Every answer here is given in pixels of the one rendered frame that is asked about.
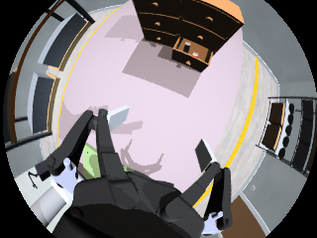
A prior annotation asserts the dark brown chest of drawers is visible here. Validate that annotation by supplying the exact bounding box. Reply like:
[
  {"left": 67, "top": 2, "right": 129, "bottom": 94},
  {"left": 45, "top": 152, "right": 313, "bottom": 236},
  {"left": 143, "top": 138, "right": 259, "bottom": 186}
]
[{"left": 132, "top": 0, "right": 244, "bottom": 57}]

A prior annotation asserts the dark brown drawer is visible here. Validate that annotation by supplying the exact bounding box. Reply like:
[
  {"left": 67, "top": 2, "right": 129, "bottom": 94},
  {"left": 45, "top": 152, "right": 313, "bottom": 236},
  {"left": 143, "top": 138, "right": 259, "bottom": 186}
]
[
  {"left": 180, "top": 20, "right": 225, "bottom": 52},
  {"left": 144, "top": 28, "right": 177, "bottom": 47},
  {"left": 183, "top": 0, "right": 240, "bottom": 38},
  {"left": 139, "top": 12, "right": 180, "bottom": 35},
  {"left": 171, "top": 37, "right": 213, "bottom": 72},
  {"left": 135, "top": 0, "right": 183, "bottom": 17}
]

